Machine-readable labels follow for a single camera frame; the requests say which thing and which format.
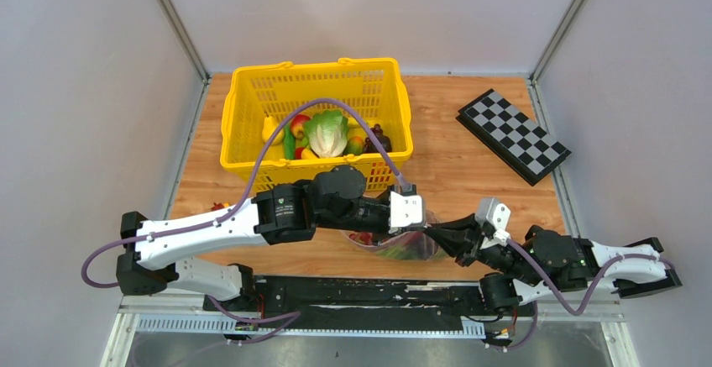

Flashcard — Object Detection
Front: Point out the red apple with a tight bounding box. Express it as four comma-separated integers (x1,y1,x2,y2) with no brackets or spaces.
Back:
290,113,311,140

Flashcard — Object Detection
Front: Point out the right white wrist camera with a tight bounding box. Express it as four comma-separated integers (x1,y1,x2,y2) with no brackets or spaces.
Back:
474,197,511,249

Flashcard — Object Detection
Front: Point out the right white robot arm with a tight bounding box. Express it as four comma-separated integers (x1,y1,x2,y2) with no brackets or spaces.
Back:
425,214,683,315

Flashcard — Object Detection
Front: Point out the clear zip top bag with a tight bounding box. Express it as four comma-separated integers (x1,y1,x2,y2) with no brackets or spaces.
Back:
341,230,448,261

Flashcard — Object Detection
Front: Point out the small mango fruit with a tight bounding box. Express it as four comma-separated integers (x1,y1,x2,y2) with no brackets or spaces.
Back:
343,135,365,156

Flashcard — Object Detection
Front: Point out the green lettuce head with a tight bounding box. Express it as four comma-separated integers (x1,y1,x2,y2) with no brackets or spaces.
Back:
304,110,349,158

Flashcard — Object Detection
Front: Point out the colourful toy block car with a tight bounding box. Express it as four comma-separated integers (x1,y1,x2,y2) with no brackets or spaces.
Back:
211,202,230,212

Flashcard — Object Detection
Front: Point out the green cucumber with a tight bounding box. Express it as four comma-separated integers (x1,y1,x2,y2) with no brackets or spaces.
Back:
282,126,296,160

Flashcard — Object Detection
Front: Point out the folded black chessboard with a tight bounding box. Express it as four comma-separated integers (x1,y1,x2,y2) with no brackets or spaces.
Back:
456,89,571,186

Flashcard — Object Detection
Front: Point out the dark avocado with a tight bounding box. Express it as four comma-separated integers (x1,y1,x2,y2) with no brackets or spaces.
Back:
364,123,392,153

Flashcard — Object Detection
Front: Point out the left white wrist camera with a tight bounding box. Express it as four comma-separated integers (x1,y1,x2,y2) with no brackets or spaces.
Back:
388,184,427,235

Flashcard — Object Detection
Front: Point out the white slotted cable duct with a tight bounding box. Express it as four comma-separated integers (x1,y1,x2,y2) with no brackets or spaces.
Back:
119,292,485,339

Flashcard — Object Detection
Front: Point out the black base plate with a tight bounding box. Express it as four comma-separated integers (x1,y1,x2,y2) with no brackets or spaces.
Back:
222,275,513,322

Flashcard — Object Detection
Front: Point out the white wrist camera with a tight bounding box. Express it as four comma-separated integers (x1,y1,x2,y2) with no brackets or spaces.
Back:
388,184,427,235
474,197,511,249

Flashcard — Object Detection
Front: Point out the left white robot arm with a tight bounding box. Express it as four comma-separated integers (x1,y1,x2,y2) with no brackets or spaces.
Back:
116,165,404,311

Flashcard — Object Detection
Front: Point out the yellow pear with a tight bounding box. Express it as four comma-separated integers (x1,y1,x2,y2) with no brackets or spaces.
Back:
261,116,284,146

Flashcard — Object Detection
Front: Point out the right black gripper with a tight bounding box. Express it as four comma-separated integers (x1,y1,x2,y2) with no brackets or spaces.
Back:
424,215,540,289

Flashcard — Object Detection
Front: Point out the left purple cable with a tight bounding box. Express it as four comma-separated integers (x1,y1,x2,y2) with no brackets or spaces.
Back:
81,97,416,289

